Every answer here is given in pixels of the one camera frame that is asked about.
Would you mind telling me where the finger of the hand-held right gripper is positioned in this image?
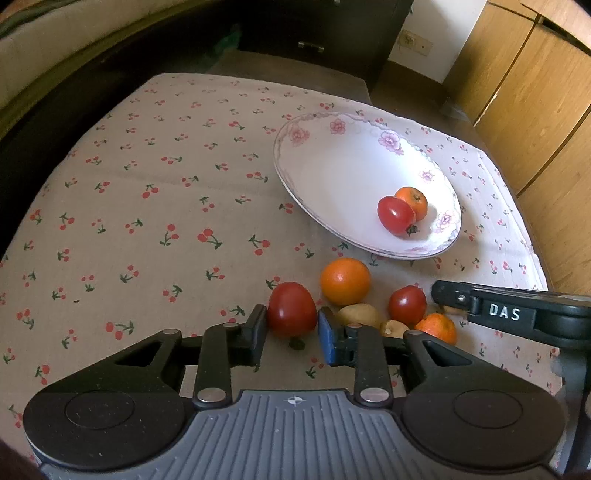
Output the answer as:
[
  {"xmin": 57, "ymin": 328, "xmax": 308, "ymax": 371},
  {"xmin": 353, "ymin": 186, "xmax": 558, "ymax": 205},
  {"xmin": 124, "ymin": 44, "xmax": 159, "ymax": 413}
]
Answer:
[{"xmin": 431, "ymin": 280, "xmax": 482, "ymax": 320}]

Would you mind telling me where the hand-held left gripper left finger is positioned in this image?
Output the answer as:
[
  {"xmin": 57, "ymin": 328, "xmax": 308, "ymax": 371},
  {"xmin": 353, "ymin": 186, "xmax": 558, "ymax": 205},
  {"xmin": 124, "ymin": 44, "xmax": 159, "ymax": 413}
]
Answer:
[{"xmin": 111, "ymin": 304, "xmax": 269, "ymax": 409}]

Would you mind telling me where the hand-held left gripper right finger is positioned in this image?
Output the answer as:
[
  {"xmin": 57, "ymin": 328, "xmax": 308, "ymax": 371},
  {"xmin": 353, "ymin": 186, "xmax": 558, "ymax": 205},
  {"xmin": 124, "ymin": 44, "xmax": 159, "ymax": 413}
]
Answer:
[{"xmin": 318, "ymin": 307, "xmax": 490, "ymax": 409}]

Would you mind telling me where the large red tomato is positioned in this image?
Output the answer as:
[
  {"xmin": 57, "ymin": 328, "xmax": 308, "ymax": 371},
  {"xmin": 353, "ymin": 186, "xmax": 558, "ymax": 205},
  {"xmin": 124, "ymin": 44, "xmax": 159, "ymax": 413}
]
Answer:
[{"xmin": 268, "ymin": 281, "xmax": 317, "ymax": 339}]

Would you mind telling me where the small red tomato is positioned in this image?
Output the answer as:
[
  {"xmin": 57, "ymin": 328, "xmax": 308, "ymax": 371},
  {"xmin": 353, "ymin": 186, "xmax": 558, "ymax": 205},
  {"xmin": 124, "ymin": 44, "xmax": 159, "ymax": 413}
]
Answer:
[{"xmin": 388, "ymin": 285, "xmax": 427, "ymax": 326}]

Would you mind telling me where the large orange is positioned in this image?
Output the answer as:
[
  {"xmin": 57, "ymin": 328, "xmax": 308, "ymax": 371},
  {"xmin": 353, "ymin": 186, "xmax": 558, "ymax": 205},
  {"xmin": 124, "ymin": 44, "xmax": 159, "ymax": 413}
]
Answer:
[{"xmin": 320, "ymin": 257, "xmax": 371, "ymax": 307}]

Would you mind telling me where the white floral plate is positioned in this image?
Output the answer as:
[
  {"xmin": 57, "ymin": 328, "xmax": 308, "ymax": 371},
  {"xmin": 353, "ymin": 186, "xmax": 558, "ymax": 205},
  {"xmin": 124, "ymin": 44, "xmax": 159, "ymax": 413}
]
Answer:
[{"xmin": 272, "ymin": 112, "xmax": 462, "ymax": 260}]

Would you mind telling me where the red tomato with stem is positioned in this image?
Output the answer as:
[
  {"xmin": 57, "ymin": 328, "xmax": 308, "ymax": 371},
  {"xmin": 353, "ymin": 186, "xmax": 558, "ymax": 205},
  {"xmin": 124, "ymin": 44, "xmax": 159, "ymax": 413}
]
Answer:
[{"xmin": 377, "ymin": 196, "xmax": 420, "ymax": 237}]

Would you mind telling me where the cherry print tablecloth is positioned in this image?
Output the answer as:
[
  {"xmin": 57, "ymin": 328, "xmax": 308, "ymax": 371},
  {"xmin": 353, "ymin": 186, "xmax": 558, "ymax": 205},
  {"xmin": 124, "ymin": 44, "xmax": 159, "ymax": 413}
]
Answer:
[{"xmin": 0, "ymin": 73, "xmax": 561, "ymax": 462}]

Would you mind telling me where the wooden wardrobe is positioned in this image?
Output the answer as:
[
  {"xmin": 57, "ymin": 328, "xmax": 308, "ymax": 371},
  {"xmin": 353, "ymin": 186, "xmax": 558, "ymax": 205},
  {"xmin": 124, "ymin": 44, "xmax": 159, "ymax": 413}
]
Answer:
[{"xmin": 443, "ymin": 0, "xmax": 591, "ymax": 296}]

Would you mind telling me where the brown upholstered bench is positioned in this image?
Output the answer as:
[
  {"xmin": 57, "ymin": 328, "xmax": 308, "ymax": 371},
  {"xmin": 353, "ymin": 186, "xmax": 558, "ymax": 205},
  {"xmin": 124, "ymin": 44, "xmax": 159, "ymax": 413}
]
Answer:
[{"xmin": 215, "ymin": 48, "xmax": 372, "ymax": 104}]

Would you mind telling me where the dark wooden nightstand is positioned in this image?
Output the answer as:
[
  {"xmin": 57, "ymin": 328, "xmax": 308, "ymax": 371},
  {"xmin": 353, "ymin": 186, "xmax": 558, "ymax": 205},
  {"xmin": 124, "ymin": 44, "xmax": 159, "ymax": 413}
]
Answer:
[{"xmin": 235, "ymin": 0, "xmax": 414, "ymax": 86}]

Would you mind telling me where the green bag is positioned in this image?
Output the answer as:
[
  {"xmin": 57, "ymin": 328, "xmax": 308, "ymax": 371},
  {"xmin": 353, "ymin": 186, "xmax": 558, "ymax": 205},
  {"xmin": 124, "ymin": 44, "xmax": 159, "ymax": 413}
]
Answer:
[{"xmin": 217, "ymin": 23, "xmax": 243, "ymax": 54}]

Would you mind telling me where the bed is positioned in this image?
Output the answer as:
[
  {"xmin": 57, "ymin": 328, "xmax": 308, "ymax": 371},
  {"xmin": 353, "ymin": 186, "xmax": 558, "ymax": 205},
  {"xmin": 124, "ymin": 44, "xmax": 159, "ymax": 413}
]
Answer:
[{"xmin": 0, "ymin": 0, "xmax": 245, "ymax": 259}]

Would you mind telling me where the wall socket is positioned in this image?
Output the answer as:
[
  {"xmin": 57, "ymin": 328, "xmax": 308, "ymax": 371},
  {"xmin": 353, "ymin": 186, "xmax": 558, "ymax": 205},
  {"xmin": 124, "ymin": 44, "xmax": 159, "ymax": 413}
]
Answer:
[{"xmin": 401, "ymin": 28, "xmax": 434, "ymax": 57}]

